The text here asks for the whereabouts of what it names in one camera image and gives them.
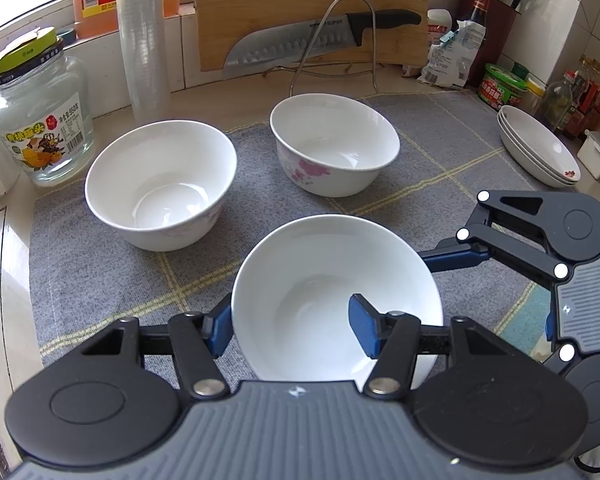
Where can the grey and teal dish mat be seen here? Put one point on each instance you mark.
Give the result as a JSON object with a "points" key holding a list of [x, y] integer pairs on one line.
{"points": [[105, 285]]}

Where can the yellow bottle white cap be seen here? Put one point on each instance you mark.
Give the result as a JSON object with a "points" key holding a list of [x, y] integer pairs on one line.
{"points": [[535, 85]]}

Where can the orange and white food bag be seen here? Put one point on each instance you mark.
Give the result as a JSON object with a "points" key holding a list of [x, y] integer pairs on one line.
{"points": [[437, 25]]}

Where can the clear glass bottle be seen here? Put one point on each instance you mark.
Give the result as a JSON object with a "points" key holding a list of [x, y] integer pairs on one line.
{"points": [[557, 105]]}

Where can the brown knife block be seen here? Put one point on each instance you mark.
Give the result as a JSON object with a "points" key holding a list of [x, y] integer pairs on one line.
{"points": [[502, 35]]}

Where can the white plastic container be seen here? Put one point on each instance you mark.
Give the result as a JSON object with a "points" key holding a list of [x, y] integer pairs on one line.
{"points": [[595, 157]]}

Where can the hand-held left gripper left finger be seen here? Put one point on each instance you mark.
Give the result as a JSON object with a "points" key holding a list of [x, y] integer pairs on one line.
{"points": [[219, 327]]}

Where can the sauce jar green lid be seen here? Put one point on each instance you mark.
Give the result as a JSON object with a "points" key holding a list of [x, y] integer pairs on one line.
{"points": [[502, 87]]}

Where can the white plate fruit print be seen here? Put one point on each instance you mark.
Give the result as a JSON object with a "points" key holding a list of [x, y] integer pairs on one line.
{"points": [[514, 152], [535, 135], [517, 162]]}

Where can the white bowl pink flowers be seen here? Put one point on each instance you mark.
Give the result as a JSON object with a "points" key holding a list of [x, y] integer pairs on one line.
{"points": [[330, 125], [290, 280], [145, 170]]}

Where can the dark soy sauce bottle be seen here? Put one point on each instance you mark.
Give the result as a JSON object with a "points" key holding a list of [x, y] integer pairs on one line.
{"points": [[482, 15]]}

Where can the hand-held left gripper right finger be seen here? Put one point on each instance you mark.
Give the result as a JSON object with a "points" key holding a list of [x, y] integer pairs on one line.
{"points": [[364, 327]]}

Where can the white printed food bag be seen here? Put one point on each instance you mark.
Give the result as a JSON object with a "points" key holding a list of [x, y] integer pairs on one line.
{"points": [[452, 65]]}

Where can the wooden cutting board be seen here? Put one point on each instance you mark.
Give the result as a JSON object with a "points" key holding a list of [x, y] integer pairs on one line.
{"points": [[280, 0]]}

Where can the green binder clip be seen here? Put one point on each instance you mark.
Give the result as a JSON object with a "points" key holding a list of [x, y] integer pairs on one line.
{"points": [[449, 37]]}

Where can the glass jar green lid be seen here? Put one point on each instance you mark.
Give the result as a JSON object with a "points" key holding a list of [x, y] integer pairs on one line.
{"points": [[45, 110]]}

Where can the small teal container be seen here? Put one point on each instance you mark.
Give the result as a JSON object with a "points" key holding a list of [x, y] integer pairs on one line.
{"points": [[66, 35]]}

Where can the red seasoning box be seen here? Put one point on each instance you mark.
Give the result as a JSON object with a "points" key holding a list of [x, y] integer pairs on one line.
{"points": [[587, 105]]}

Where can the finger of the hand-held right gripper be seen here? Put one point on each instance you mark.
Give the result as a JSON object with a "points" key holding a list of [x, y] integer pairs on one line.
{"points": [[549, 325], [450, 260]]}

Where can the plastic wrap roll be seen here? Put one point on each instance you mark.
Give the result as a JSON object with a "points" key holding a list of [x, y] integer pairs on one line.
{"points": [[142, 50]]}

